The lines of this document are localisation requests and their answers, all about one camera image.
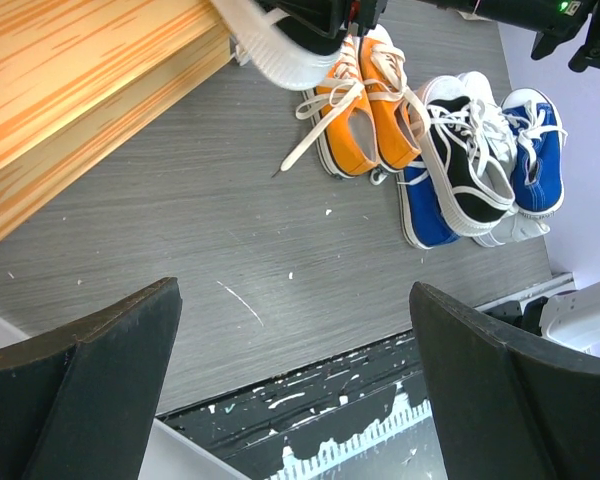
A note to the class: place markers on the blue sneaker far one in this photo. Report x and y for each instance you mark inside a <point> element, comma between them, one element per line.
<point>538,130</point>

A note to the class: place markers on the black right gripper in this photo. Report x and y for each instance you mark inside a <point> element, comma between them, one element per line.
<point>327,17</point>

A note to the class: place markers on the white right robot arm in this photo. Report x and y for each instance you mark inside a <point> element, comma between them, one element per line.
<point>554,22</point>

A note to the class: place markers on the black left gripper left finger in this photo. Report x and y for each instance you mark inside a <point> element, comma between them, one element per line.
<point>78,402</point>

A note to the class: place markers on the orange sneaker one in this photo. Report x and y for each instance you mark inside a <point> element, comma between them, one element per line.
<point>400,117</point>
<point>343,128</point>

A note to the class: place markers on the black white sneaker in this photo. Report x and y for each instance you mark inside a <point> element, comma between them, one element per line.
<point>288,53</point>
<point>472,187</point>

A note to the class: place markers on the wooden shoe cabinet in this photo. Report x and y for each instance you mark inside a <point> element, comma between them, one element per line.
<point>79,78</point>

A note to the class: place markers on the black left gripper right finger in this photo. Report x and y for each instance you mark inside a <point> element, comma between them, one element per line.
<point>507,404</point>

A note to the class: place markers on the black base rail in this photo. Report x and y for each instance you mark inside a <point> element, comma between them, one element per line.
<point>364,414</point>

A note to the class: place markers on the blue sneaker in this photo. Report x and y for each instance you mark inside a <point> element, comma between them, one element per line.
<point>422,222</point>

